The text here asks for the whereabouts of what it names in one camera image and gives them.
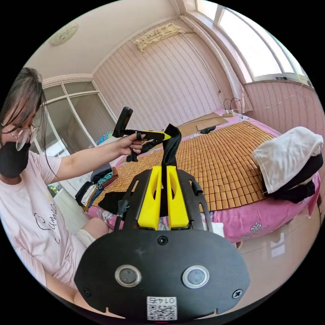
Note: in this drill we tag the person's left forearm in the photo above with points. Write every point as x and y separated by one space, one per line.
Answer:
83 163

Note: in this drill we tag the flat brown carton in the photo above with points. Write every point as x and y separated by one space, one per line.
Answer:
200 123

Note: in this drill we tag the person's body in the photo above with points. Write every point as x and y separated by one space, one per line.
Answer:
25 203

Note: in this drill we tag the arched window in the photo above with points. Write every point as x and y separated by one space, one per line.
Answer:
251 45

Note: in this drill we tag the glass door with white frame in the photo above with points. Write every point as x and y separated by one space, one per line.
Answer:
73 119

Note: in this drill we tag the round ceiling lamp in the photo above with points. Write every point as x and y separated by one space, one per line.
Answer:
63 35

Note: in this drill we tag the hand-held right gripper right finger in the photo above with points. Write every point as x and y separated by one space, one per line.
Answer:
177 205

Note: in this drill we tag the person's left hand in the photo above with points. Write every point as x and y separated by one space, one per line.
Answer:
128 146

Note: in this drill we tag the cloth-covered air conditioner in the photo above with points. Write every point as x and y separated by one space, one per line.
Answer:
157 35

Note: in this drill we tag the folded pile of clothes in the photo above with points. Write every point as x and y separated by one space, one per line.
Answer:
97 186

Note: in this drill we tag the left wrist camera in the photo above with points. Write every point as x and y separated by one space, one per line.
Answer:
123 119

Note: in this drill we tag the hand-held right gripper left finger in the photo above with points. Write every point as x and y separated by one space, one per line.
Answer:
155 203

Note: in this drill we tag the white and black pile of clothes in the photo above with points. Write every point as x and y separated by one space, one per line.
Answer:
284 155

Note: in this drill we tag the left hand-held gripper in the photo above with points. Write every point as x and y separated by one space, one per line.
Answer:
152 143

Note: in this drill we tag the white power strip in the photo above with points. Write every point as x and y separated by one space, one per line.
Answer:
229 113

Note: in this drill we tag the small black garment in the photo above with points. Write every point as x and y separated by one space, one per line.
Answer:
208 129

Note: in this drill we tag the black long pants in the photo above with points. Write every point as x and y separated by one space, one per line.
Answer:
172 144

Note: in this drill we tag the bed with woven mat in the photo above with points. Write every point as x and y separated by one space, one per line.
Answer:
223 162

